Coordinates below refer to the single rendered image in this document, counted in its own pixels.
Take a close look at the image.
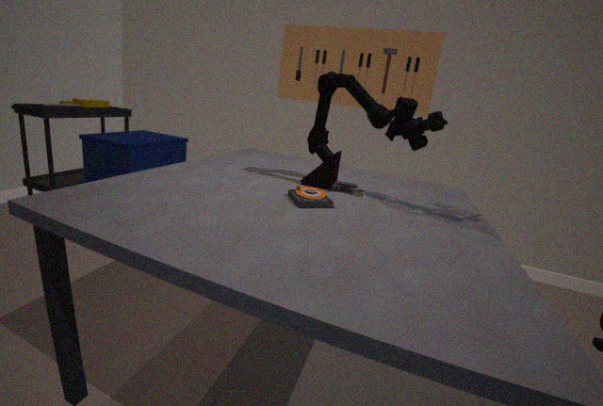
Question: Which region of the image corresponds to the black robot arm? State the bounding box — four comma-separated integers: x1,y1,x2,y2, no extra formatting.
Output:
307,72,428,162

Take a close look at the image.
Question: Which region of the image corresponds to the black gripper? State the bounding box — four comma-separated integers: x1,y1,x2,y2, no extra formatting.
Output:
407,111,448,136

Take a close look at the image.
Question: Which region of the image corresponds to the orange round plate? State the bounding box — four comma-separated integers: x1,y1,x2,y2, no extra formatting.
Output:
296,185,326,200

